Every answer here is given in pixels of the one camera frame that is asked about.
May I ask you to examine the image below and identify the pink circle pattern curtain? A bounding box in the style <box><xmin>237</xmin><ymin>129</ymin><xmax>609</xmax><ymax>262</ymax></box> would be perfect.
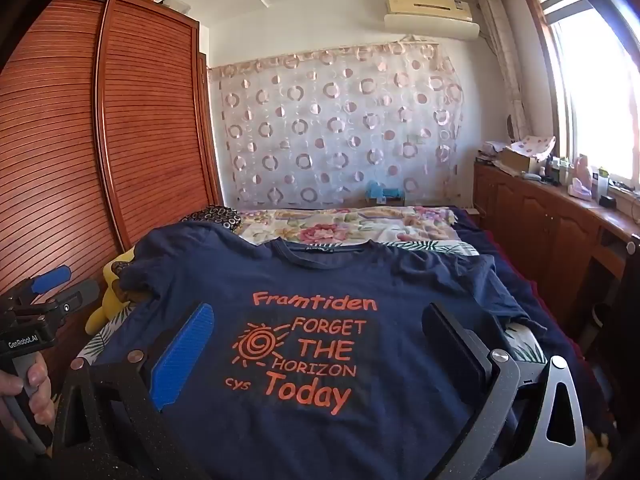
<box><xmin>207</xmin><ymin>40</ymin><xmax>466</xmax><ymax>211</ymax></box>

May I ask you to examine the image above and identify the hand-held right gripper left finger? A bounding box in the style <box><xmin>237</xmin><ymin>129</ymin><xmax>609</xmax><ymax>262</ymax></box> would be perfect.
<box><xmin>52</xmin><ymin>302</ymin><xmax>216</xmax><ymax>480</ymax></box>

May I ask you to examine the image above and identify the floral blanket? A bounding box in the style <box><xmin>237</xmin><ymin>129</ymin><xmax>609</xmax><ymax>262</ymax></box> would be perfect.
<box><xmin>235</xmin><ymin>205</ymin><xmax>461</xmax><ymax>248</ymax></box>

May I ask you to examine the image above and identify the wooden slatted wardrobe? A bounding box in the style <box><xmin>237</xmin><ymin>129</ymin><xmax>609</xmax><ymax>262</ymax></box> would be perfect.
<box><xmin>0</xmin><ymin>0</ymin><xmax>226</xmax><ymax>361</ymax></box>

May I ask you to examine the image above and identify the pink dotted cloth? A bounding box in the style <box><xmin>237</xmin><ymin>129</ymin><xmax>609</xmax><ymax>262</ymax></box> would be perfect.
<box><xmin>505</xmin><ymin>135</ymin><xmax>558</xmax><ymax>158</ymax></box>

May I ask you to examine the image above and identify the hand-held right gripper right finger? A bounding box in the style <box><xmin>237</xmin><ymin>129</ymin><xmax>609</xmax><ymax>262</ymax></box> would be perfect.
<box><xmin>421</xmin><ymin>302</ymin><xmax>586</xmax><ymax>480</ymax></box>

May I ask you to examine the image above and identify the person's left hand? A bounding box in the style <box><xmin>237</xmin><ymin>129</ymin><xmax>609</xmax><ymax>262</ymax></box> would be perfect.
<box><xmin>0</xmin><ymin>358</ymin><xmax>55</xmax><ymax>441</ymax></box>

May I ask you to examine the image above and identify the white drape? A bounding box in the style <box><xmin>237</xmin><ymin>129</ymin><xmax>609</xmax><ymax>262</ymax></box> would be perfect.
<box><xmin>477</xmin><ymin>0</ymin><xmax>531</xmax><ymax>136</ymax></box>

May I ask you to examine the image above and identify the yellow plush toy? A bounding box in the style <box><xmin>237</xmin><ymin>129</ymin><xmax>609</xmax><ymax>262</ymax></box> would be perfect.
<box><xmin>85</xmin><ymin>250</ymin><xmax>136</xmax><ymax>336</ymax></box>

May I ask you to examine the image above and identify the beige wall air conditioner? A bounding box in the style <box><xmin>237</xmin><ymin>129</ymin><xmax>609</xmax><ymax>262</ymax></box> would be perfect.
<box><xmin>382</xmin><ymin>0</ymin><xmax>481</xmax><ymax>41</ymax></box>

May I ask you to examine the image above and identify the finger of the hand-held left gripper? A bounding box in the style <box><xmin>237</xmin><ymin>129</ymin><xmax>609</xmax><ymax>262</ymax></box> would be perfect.
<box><xmin>12</xmin><ymin>265</ymin><xmax>72</xmax><ymax>306</ymax></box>
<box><xmin>50</xmin><ymin>280</ymin><xmax>101</xmax><ymax>318</ymax></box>

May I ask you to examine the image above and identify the navy blue printed t-shirt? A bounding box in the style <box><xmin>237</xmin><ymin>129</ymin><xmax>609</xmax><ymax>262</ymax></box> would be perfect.
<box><xmin>92</xmin><ymin>222</ymin><xmax>546</xmax><ymax>480</ymax></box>

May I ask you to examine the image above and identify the long wooden cabinet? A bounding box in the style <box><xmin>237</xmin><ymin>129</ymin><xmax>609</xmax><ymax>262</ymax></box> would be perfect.
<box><xmin>472</xmin><ymin>160</ymin><xmax>640</xmax><ymax>361</ymax></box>

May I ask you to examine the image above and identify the blue toy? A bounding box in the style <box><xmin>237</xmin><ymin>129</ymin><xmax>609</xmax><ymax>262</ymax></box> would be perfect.
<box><xmin>365</xmin><ymin>180</ymin><xmax>405</xmax><ymax>202</ymax></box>

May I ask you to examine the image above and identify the black patterned pillow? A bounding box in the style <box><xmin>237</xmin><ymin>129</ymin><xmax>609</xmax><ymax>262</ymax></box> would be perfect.
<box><xmin>180</xmin><ymin>205</ymin><xmax>246</xmax><ymax>233</ymax></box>

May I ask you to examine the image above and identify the cardboard box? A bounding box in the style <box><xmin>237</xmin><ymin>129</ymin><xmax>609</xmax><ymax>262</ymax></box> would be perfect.
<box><xmin>500</xmin><ymin>147</ymin><xmax>541</xmax><ymax>173</ymax></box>

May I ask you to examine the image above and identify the navy blue bed sheet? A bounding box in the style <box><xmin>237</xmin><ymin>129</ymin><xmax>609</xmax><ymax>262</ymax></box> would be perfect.
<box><xmin>450</xmin><ymin>207</ymin><xmax>616</xmax><ymax>461</ymax></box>

